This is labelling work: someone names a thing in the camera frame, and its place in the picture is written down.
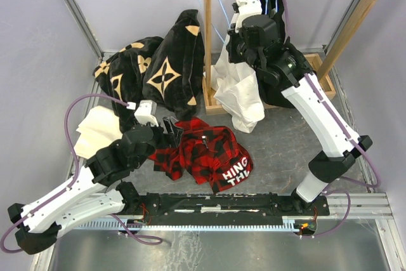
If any red black plaid shirt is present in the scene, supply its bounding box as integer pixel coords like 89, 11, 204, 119
149, 117, 254, 193

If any light blue hanger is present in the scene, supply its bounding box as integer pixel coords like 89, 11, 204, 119
189, 0, 235, 45

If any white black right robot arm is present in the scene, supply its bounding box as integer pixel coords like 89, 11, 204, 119
226, 14, 372, 215

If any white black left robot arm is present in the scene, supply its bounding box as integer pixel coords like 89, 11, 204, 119
8, 117, 183, 254

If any white hanging shirt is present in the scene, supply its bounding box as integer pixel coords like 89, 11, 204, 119
211, 44, 265, 133

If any black hanging garment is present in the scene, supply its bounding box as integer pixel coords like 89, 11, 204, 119
255, 0, 318, 109

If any folded white cloth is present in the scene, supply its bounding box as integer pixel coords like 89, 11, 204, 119
74, 105, 122, 159

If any black beige patterned blanket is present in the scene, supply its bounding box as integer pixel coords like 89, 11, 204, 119
93, 9, 205, 121

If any wooden clothes rack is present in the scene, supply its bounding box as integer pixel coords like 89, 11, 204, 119
202, 0, 377, 115

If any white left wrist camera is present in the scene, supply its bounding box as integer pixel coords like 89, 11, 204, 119
126, 100, 159, 127

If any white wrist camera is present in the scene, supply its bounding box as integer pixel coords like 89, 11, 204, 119
232, 0, 262, 29
126, 100, 159, 127

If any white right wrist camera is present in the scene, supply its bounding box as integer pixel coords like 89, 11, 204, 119
232, 0, 262, 29

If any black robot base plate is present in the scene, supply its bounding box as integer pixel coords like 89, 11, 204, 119
121, 193, 330, 221

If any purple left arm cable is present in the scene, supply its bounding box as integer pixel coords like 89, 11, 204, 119
0, 94, 131, 253

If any white slotted cable duct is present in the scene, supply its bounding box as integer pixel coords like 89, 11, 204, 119
79, 213, 309, 232

